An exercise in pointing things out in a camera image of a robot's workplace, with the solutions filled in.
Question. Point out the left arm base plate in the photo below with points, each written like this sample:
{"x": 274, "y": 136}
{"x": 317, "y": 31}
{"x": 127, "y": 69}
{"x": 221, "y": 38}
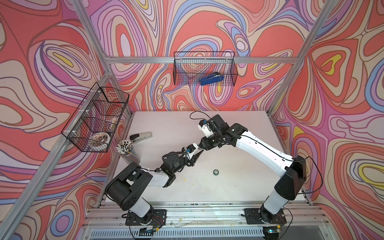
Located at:
{"x": 155, "y": 217}

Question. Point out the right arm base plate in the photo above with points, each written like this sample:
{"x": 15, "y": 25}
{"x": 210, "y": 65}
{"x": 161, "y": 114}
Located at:
{"x": 256, "y": 216}

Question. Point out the back black wire basket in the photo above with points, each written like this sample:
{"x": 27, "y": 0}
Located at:
{"x": 191, "y": 66}

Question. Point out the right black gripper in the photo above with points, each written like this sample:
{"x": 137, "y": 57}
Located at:
{"x": 206, "y": 146}

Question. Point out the blue stapler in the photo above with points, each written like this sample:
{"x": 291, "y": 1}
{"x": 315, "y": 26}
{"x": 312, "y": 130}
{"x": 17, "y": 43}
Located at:
{"x": 211, "y": 79}

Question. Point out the left black wire basket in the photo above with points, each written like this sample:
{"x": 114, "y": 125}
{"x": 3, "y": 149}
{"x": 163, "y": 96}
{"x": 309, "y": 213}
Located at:
{"x": 100, "y": 111}

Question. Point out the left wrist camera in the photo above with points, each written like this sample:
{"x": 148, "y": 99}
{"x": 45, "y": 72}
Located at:
{"x": 192, "y": 148}

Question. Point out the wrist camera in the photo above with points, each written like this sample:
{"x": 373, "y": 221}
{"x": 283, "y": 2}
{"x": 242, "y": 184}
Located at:
{"x": 192, "y": 148}
{"x": 206, "y": 126}

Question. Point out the black wire basket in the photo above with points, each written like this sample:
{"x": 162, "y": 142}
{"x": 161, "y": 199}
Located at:
{"x": 100, "y": 111}
{"x": 191, "y": 66}

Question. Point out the cup of pencils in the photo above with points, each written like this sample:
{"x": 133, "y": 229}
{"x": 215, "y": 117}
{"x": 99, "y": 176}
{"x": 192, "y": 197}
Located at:
{"x": 126, "y": 149}

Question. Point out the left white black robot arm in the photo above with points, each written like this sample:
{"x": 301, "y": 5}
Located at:
{"x": 127, "y": 187}

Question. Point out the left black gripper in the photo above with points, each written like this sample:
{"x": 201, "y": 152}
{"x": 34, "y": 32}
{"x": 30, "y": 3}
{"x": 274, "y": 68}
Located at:
{"x": 192, "y": 162}

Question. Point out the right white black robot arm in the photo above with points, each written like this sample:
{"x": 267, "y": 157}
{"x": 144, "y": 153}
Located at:
{"x": 291, "y": 170}

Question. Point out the grey stapler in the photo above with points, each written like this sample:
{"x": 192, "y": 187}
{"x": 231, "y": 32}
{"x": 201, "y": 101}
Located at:
{"x": 135, "y": 138}

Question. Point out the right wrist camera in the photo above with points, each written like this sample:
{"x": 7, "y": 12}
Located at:
{"x": 206, "y": 126}

